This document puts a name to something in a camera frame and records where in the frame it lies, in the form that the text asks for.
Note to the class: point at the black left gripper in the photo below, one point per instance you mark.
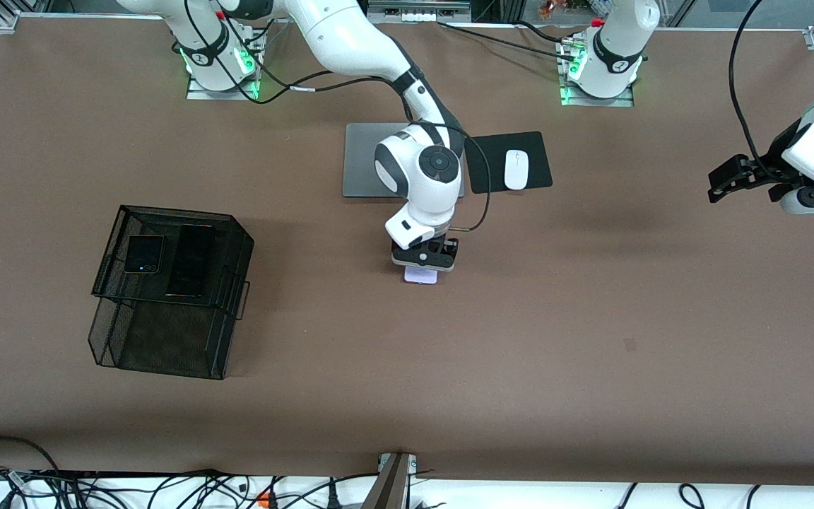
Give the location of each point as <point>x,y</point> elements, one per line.
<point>776,160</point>

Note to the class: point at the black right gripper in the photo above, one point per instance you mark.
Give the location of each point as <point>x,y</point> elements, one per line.
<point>444,249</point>

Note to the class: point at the lavender flip phone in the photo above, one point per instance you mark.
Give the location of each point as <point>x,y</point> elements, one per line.
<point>421,277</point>

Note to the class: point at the long black smartphone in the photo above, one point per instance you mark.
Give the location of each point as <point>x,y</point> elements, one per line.
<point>190,261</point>

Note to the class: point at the small black flip phone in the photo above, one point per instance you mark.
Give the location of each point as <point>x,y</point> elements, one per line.
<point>144,253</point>

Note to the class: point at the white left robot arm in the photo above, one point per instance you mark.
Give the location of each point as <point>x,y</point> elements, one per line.
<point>619,42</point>

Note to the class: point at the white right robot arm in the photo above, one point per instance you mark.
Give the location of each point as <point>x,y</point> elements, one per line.
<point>350,42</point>

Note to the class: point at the black mouse pad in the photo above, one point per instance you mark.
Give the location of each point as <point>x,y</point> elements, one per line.
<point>492,173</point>

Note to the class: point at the white computer mouse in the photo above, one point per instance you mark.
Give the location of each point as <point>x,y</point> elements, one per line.
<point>516,170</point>

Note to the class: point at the silver closed laptop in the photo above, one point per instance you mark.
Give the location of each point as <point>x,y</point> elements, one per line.
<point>361,162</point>

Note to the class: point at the silver power strip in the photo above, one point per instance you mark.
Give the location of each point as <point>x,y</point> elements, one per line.
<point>417,14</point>

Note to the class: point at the black two-tier mesh tray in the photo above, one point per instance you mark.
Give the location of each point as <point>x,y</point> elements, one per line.
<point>167,339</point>

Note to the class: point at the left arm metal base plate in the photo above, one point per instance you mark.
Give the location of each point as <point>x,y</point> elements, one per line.
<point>576,102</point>

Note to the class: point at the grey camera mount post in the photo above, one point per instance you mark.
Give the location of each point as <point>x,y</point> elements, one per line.
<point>389,488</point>

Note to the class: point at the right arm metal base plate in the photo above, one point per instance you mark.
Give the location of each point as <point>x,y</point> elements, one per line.
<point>198,93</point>

